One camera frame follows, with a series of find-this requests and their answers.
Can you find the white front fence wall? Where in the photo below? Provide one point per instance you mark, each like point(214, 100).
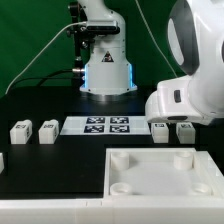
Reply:
point(197, 210)

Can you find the white sheet with tags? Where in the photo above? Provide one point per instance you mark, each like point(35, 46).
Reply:
point(105, 125)

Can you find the white left fence piece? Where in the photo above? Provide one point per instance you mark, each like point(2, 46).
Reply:
point(1, 163)

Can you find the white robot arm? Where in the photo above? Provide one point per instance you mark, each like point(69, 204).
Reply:
point(195, 36)

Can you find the white square tabletop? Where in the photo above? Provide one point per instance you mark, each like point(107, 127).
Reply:
point(166, 172)

